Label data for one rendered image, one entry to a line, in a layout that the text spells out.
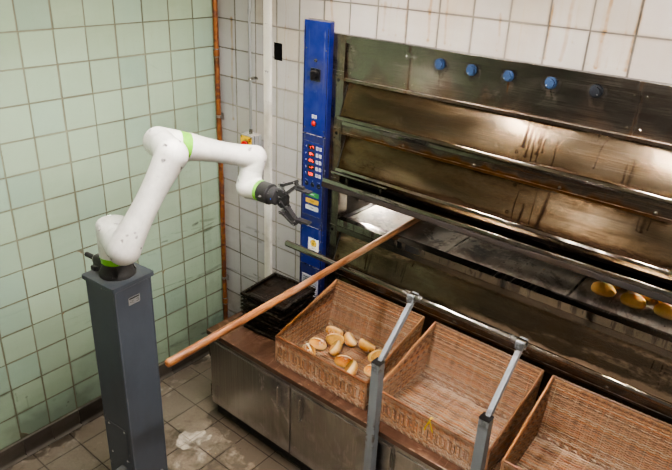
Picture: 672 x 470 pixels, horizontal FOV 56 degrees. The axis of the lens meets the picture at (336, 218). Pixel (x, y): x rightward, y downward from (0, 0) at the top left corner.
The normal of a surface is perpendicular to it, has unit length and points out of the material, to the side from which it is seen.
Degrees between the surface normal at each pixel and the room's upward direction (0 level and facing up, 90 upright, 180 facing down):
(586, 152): 69
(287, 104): 90
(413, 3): 90
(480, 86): 90
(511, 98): 90
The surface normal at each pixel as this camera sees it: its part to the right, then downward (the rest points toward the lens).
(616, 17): -0.63, 0.29
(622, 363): -0.58, -0.04
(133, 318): 0.82, 0.26
